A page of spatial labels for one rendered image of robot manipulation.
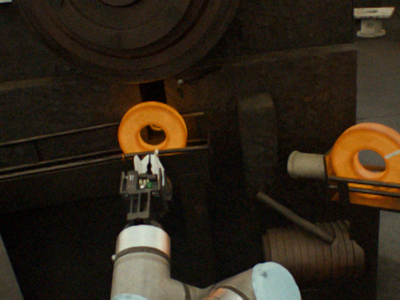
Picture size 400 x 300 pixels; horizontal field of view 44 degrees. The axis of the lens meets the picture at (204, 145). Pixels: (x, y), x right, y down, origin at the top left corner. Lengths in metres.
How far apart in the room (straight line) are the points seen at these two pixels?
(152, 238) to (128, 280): 0.08
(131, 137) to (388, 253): 1.14
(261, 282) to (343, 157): 0.43
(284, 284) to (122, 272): 0.24
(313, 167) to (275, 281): 0.41
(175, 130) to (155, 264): 0.43
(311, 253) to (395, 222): 1.03
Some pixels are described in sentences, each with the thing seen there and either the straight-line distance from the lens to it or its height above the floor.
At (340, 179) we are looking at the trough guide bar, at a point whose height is 0.67.
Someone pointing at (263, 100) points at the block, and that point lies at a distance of 1.11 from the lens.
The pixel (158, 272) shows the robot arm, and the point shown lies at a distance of 0.78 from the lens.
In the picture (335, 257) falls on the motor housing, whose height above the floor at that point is 0.50.
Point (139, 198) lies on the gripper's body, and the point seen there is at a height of 0.77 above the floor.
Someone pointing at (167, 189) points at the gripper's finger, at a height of 0.73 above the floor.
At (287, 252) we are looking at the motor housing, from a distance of 1.10.
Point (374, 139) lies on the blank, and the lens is 1.00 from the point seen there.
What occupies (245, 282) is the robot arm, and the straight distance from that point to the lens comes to 0.70.
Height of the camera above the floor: 1.20
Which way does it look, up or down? 26 degrees down
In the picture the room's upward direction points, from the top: 7 degrees counter-clockwise
